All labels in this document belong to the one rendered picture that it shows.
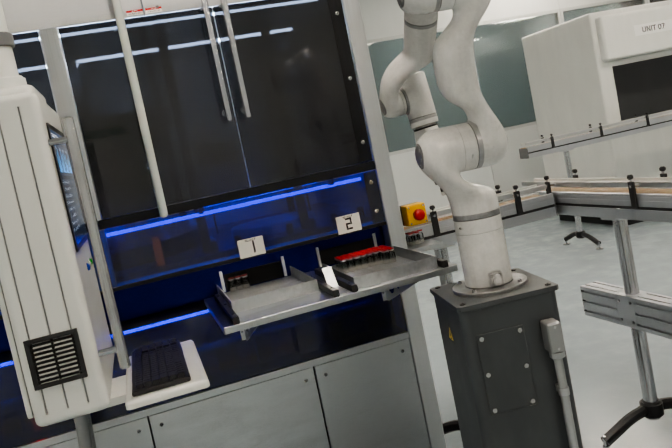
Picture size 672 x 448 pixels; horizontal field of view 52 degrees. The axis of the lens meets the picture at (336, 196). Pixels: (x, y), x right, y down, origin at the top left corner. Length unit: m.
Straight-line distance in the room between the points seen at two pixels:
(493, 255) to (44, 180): 1.07
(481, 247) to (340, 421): 0.97
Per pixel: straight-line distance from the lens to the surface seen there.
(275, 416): 2.41
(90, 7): 2.29
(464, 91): 1.71
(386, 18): 7.52
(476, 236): 1.75
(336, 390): 2.44
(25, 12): 2.30
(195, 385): 1.75
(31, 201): 1.69
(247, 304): 2.03
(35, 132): 1.69
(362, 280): 1.98
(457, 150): 1.71
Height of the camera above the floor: 1.31
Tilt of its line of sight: 5 degrees down
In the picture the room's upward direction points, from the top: 12 degrees counter-clockwise
